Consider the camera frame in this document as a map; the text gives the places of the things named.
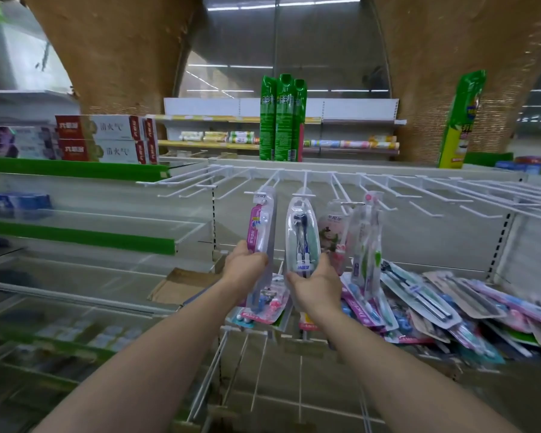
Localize clear green toothbrush pack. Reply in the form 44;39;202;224
367;207;385;302

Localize green yellow spray can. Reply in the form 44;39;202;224
438;69;488;170

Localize blue product box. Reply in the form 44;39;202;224
0;192;53;220

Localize person's left hand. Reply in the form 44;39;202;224
221;240;270;296

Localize clear pink-topped toothbrush pack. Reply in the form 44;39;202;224
350;191;374;289

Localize row of colourful wrap rolls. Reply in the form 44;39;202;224
179;130;401;151

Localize white shelf unit yellow strips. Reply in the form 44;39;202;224
146;97;408;161

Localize tall green spray can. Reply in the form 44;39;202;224
259;75;278;162
275;74;296;162

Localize pink kids toothbrush pack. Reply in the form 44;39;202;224
317;200;350;275

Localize pile of toothbrush packs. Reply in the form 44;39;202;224
225;259;541;366

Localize person's left forearm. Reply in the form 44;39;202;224
31;283;253;433

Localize row of colourful boxes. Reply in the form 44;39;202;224
495;155;541;177

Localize person's right forearm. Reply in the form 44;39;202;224
315;310;524;433

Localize brown cardboard tray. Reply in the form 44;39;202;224
147;268;222;306

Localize green spray can red side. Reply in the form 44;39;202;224
292;78;308;163

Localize pink label toothbrush pack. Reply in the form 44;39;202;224
245;186;278;312

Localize person's right hand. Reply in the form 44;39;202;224
285;253;343;319

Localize oval twin black toothbrush pack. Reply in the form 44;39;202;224
284;189;322;278

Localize woven brown column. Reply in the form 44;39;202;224
369;0;541;164
20;0;199;117

